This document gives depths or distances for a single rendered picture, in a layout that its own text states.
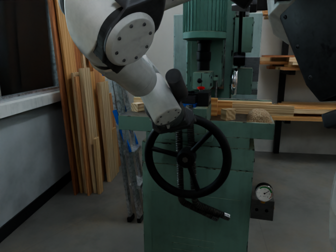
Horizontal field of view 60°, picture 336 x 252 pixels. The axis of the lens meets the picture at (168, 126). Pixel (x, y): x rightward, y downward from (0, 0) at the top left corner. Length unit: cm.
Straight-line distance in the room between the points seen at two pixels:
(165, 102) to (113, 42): 26
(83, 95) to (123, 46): 201
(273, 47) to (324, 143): 128
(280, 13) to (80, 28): 38
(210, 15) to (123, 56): 80
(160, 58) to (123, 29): 321
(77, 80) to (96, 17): 198
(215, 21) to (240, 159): 53
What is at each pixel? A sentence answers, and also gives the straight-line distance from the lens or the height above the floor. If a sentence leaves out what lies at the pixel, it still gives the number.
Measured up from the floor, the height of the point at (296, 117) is 54.
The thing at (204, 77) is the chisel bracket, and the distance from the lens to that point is 119.
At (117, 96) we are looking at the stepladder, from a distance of 189.
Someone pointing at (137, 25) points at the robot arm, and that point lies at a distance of 38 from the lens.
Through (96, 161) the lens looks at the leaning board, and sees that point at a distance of 247.
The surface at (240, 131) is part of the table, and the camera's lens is 110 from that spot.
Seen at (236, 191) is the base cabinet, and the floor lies 62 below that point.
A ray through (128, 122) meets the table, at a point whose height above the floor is 87.
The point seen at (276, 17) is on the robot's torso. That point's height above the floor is 121.
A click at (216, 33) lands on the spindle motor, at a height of 121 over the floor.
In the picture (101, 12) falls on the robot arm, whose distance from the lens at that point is 39.
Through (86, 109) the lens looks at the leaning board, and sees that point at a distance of 240.
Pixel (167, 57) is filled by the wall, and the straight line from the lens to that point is 356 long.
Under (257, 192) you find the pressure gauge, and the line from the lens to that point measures 111.
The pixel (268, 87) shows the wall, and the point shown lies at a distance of 360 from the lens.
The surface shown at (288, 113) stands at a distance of 125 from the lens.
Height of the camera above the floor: 113
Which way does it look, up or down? 13 degrees down
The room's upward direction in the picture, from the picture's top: straight up
